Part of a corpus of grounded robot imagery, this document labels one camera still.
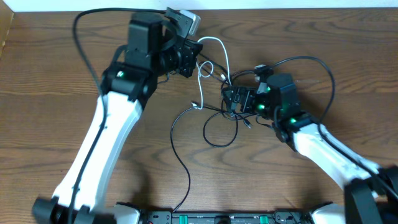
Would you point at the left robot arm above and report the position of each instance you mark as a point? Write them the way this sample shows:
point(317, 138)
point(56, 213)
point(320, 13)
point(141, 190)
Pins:
point(158, 43)

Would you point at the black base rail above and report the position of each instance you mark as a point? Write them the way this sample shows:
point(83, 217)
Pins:
point(217, 217)

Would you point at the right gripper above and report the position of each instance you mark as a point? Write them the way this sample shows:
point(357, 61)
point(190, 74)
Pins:
point(248, 93)

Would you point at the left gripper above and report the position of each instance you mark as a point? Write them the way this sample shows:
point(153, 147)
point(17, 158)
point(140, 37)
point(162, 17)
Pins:
point(189, 49)

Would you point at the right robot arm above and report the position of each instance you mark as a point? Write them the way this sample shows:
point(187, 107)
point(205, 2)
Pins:
point(370, 191)

